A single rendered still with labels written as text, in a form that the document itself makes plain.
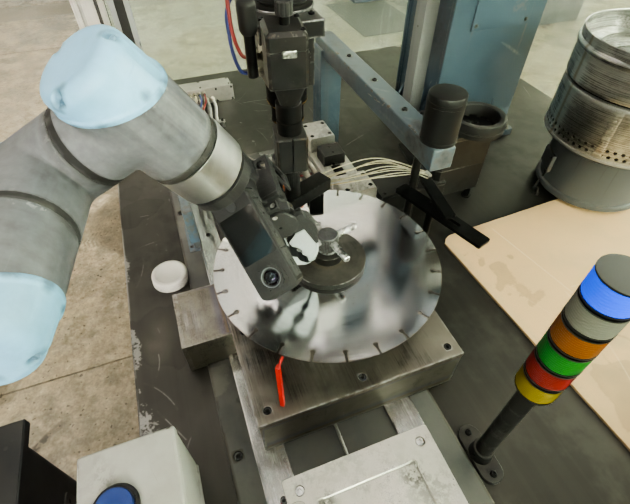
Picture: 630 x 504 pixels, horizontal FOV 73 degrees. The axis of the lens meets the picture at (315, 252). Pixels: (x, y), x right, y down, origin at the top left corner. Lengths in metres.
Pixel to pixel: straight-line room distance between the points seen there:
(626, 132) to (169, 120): 0.88
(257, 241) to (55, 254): 0.18
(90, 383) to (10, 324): 1.48
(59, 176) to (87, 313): 1.59
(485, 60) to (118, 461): 1.12
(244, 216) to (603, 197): 0.90
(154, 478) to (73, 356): 1.32
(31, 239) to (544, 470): 0.70
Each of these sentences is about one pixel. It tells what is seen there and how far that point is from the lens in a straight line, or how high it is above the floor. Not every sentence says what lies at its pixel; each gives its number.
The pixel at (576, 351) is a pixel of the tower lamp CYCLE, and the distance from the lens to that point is 0.45.
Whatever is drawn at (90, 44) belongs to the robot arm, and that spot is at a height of 1.30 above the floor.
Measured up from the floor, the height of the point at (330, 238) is 1.00.
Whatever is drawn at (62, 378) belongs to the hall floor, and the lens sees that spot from 1.82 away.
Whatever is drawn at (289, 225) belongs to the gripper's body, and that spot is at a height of 1.09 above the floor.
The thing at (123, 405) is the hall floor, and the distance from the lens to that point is 1.67.
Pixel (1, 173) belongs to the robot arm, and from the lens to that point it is 0.38.
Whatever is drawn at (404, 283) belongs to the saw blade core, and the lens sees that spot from 0.61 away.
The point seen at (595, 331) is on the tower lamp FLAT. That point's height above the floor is 1.11.
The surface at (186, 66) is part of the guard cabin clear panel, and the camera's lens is 1.70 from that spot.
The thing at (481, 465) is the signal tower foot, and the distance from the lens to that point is 0.73.
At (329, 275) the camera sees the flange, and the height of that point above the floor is 0.96.
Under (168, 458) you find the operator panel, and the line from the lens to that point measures 0.56.
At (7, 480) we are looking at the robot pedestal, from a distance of 0.82.
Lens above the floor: 1.41
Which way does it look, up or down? 47 degrees down
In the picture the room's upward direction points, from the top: straight up
